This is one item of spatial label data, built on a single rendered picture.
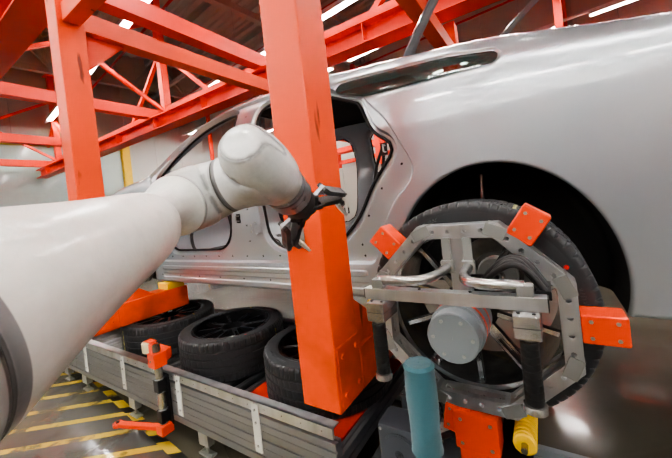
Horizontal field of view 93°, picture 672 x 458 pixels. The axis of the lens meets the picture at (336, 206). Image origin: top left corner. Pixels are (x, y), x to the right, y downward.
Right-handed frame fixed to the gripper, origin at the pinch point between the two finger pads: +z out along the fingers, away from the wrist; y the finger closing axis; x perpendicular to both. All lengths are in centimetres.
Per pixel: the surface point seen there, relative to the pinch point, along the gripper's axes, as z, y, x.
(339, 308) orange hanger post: 33.9, -15.5, -8.9
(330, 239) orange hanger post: 23.1, -1.1, 7.0
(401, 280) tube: 7.6, 4.8, -22.4
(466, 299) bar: 4.8, 11.8, -36.3
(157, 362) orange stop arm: 81, -116, 55
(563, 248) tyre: 20, 42, -44
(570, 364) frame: 25, 20, -62
